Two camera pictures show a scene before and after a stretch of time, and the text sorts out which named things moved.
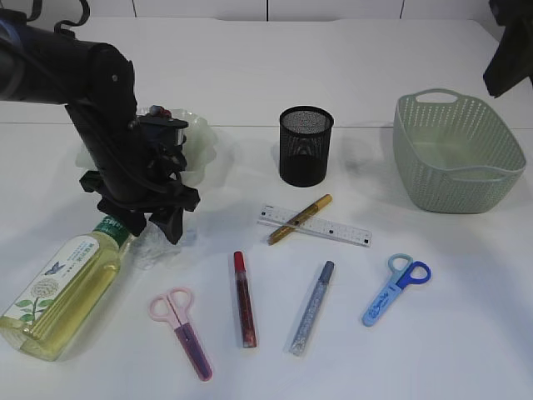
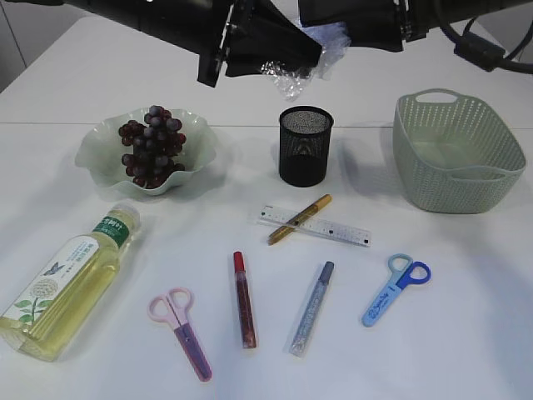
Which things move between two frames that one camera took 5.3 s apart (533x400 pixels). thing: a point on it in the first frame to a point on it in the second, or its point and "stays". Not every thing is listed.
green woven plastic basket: [454, 153] stays
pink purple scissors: [174, 307] stays
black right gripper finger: [511, 62] to [380, 24]
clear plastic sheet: [151, 249] to [334, 37]
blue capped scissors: [404, 271] stays
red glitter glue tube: [247, 319] stays
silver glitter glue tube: [297, 342] stays
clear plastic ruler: [276, 217] stays
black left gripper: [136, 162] to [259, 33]
